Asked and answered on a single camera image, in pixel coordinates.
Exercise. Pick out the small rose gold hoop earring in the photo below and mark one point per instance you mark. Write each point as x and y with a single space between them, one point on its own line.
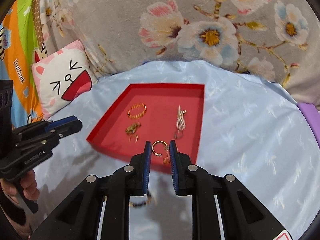
133 135

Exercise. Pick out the light blue satin cloth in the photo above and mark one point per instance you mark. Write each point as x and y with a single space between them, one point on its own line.
251 128

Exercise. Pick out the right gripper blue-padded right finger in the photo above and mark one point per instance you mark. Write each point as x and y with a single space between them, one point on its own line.
223 208

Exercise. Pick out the gold twisted bangle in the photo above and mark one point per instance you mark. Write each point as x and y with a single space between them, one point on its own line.
136 111

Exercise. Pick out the purple flat object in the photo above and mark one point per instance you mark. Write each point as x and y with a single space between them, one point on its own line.
312 117

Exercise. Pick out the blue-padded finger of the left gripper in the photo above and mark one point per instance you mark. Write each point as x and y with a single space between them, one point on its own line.
21 160
65 126

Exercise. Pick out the grey floral fleece blanket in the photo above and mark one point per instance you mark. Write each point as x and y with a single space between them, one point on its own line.
274 39

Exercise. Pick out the red shallow jewelry tray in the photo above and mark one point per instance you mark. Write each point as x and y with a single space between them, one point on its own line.
174 112

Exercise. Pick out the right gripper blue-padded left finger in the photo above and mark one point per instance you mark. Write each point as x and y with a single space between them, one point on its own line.
98 208

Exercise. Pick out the person's left hand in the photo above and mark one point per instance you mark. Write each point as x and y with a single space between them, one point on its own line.
28 184

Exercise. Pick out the gold link wristwatch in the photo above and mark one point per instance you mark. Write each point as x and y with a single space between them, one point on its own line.
132 128

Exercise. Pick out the white pink cat face pillow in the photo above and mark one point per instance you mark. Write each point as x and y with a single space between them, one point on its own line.
61 77

